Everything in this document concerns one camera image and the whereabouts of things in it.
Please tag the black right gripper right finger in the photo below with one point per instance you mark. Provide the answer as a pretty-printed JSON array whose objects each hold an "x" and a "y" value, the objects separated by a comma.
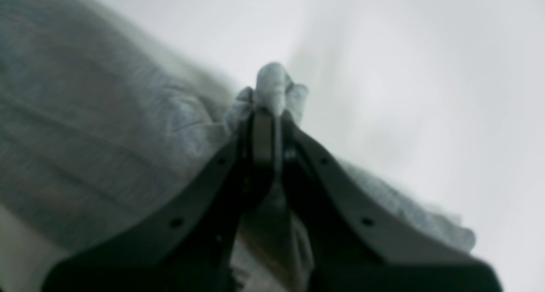
[{"x": 358, "y": 245}]

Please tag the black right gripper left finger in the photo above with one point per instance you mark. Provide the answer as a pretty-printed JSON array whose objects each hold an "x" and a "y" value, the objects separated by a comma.
[{"x": 186, "y": 245}]

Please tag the grey T-shirt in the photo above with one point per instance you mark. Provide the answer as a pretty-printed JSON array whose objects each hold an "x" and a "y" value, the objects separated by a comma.
[{"x": 100, "y": 127}]

